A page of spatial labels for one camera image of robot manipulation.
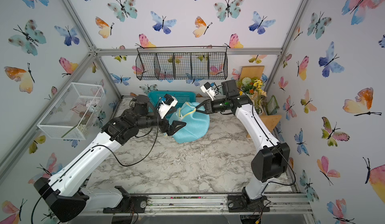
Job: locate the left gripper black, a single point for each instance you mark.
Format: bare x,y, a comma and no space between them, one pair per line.
171,129

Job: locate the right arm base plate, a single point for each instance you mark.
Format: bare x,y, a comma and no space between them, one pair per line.
241,204

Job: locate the teal plastic basket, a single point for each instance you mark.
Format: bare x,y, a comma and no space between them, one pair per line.
181,97

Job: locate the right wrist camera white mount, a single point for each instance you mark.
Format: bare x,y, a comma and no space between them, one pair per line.
207,89

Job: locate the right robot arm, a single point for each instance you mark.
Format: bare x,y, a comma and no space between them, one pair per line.
272,157

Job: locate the wooden shelf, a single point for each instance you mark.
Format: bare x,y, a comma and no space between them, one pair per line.
270,121

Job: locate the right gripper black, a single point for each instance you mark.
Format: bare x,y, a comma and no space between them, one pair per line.
209,105

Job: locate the small white flower pot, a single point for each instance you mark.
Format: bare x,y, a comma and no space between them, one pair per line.
258,97

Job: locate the black wire wall basket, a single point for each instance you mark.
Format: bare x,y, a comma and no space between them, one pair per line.
182,63

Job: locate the large white flower pot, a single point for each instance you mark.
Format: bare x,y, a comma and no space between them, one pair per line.
250,86

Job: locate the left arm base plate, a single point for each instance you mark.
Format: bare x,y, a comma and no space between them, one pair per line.
133,204

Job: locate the white mesh wall box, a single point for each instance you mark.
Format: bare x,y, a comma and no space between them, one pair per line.
78,109

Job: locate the aluminium front rail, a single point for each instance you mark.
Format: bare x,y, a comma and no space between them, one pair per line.
216,204

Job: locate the green framed small sign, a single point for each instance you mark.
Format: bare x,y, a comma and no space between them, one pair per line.
272,106

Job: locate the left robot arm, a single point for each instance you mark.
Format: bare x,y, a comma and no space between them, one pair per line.
63,192

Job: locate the teal mesh laundry bag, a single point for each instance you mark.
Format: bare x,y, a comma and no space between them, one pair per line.
197,124

